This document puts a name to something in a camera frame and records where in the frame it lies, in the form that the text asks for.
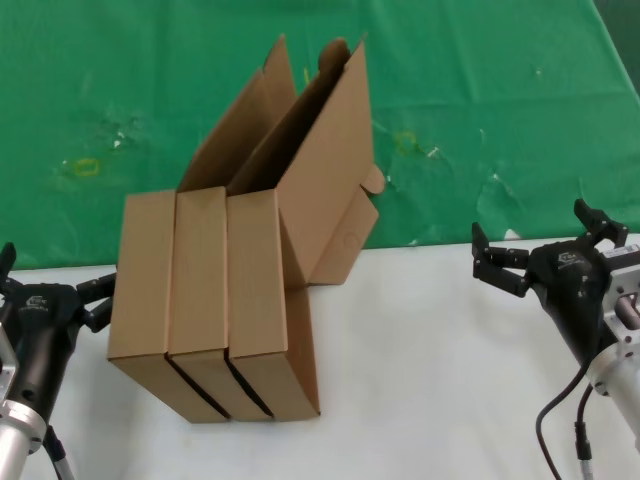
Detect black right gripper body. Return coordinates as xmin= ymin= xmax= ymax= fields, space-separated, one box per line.
xmin=528 ymin=238 xmax=620 ymax=370

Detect silver right wrist mount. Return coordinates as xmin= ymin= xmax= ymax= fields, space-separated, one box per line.
xmin=598 ymin=238 xmax=640 ymax=347

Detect silver wrist mount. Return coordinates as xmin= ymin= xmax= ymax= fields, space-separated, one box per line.
xmin=0 ymin=319 xmax=20 ymax=402
xmin=598 ymin=238 xmax=640 ymax=347

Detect green table cloth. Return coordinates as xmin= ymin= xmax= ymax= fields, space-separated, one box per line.
xmin=0 ymin=0 xmax=640 ymax=275

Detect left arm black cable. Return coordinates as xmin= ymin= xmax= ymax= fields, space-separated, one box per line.
xmin=42 ymin=423 xmax=77 ymax=480

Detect closed-side cardboard box, plain lid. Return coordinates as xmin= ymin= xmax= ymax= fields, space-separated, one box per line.
xmin=107 ymin=33 xmax=301 ymax=425

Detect cardboard mailer box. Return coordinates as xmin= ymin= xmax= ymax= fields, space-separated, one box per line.
xmin=227 ymin=33 xmax=387 ymax=420

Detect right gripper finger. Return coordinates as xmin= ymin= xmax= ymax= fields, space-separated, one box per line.
xmin=573 ymin=198 xmax=630 ymax=247
xmin=471 ymin=221 xmax=534 ymax=301

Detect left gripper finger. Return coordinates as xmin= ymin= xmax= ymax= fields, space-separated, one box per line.
xmin=0 ymin=243 xmax=17 ymax=301
xmin=74 ymin=272 xmax=119 ymax=334

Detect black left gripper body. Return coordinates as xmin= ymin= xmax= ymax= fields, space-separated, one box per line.
xmin=0 ymin=282 xmax=87 ymax=417

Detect cardboard box, rounded lid ear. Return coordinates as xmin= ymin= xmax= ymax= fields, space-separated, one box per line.
xmin=167 ymin=37 xmax=351 ymax=421

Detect silver left wrist mount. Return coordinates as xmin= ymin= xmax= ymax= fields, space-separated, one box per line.
xmin=0 ymin=319 xmax=20 ymax=402

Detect thin black right cable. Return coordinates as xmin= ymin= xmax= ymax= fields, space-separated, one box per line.
xmin=536 ymin=364 xmax=589 ymax=480

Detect black cable with silver connector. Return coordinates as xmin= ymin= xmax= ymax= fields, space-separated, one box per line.
xmin=573 ymin=387 xmax=597 ymax=480

